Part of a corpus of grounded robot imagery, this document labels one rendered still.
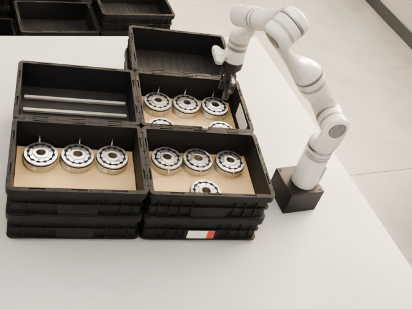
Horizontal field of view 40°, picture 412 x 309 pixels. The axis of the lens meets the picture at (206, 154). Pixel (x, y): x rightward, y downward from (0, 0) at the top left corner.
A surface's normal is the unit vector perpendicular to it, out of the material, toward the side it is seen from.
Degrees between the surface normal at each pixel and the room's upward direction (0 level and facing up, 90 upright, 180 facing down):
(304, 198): 90
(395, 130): 0
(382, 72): 0
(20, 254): 0
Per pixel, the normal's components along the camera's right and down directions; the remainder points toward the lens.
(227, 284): 0.23, -0.71
